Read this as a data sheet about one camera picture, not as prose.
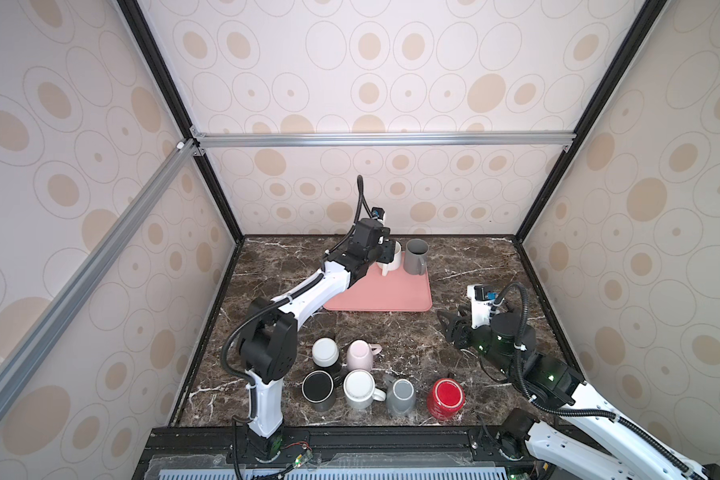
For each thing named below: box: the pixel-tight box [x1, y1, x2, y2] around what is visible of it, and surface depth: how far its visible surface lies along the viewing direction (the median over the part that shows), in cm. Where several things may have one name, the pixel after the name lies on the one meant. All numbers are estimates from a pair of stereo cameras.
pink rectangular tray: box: [323, 254, 433, 312], surface depth 108 cm
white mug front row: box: [343, 369, 386, 410], surface depth 78 cm
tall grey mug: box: [404, 238, 430, 276], surface depth 105 cm
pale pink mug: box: [346, 339, 383, 371], surface depth 82 cm
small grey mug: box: [386, 378, 417, 416], surface depth 76 cm
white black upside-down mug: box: [312, 337, 339, 368], surface depth 82 cm
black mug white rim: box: [301, 370, 336, 412], surface depth 76 cm
